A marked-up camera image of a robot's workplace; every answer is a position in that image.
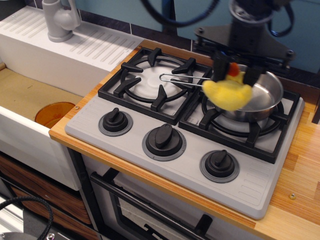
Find wooden drawer fronts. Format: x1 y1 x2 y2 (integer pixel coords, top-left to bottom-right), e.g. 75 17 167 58
0 152 99 240

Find orange plastic sink drain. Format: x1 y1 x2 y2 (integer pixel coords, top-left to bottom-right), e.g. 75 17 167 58
34 101 75 129

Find black burner grate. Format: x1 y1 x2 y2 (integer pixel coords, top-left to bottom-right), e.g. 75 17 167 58
179 89 304 164
98 47 213 125

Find black left stove knob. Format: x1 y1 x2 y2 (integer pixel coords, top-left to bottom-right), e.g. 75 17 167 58
98 107 133 137

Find black stove knob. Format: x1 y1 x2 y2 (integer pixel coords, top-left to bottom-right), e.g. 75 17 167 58
199 149 240 184
142 123 187 162
98 107 133 137

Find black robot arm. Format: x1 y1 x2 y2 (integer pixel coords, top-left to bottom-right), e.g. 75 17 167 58
195 0 296 86

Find black left burner grate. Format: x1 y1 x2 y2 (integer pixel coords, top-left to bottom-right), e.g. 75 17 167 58
98 47 213 125

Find white toy sink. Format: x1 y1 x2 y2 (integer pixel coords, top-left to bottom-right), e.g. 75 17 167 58
0 6 142 191

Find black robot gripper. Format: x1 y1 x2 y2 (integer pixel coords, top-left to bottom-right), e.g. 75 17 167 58
194 20 296 87

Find black braided cable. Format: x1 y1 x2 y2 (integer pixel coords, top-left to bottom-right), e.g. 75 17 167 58
0 196 55 240

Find black oven door handle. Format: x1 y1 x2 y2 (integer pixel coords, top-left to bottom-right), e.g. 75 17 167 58
90 168 212 240

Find black blue arm cable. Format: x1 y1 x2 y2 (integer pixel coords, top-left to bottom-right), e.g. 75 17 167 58
139 0 295 37

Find black right stove knob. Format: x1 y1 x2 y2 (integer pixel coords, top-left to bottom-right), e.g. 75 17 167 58
199 149 240 184

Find grey toy stove top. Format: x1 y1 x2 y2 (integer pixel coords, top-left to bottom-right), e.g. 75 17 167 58
64 46 306 221

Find grey oven door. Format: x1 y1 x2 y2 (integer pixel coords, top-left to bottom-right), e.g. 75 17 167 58
83 156 258 240

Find stainless steel saucepan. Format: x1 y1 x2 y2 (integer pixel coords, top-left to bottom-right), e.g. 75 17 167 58
159 64 284 123

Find yellow stuffed duck toy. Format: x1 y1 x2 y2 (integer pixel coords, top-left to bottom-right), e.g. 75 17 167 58
202 62 253 111

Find black middle stove knob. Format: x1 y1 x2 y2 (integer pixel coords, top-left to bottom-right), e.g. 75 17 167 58
142 123 187 162

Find black right burner grate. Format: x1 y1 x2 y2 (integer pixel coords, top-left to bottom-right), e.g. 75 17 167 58
179 89 304 164

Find grey toy faucet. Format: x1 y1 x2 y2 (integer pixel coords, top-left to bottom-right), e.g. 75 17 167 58
42 0 81 43

